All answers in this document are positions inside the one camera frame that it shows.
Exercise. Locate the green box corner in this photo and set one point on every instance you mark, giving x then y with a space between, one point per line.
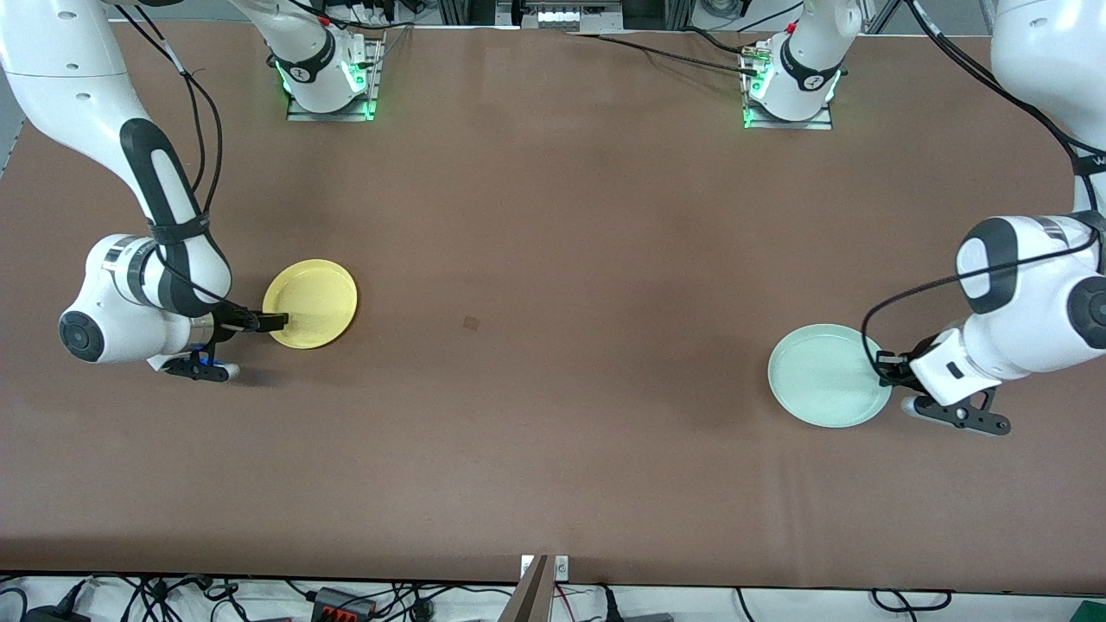
1090 612

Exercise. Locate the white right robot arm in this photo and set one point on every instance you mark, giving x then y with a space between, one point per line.
86 95

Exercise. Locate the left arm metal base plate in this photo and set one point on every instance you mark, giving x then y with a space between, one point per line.
821 123

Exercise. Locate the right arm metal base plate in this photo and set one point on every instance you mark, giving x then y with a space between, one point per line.
374 86

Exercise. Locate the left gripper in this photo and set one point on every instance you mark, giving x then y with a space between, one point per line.
895 369

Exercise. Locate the grey terminal block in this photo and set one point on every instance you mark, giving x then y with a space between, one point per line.
575 15

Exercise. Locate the pale green plate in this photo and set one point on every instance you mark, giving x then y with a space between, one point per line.
821 376

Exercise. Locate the white metal table bracket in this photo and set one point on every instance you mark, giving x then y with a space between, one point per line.
562 567

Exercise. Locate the yellow plate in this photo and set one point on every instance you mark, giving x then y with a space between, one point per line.
315 302

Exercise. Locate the black power plug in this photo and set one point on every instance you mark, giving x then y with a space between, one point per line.
613 609

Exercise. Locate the brown wooden beam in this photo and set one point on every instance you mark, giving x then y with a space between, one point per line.
529 600

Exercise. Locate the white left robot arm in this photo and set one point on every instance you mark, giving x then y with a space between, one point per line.
1037 294

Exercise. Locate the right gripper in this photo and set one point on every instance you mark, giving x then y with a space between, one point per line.
232 317

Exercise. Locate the black power strip orange switches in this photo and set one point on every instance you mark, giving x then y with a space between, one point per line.
341 603

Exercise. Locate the black power adapter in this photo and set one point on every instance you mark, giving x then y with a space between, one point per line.
52 615

